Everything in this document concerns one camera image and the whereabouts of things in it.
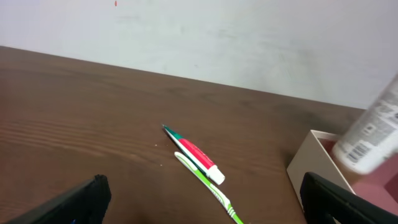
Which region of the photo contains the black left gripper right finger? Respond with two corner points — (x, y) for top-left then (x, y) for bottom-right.
(300, 172), (397, 224)

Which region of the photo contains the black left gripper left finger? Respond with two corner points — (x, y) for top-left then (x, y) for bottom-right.
(7, 175), (111, 224)

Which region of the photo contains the white bamboo-print cream tube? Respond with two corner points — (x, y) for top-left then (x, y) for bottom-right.
(332, 77), (397, 175)

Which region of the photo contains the white box pink interior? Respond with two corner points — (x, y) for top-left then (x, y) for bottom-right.
(287, 130), (397, 217)

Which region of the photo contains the green white toothbrush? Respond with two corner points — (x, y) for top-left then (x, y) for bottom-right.
(174, 152), (243, 224)

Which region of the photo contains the red green toothpaste tube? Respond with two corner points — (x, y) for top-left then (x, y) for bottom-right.
(163, 125), (226, 185)

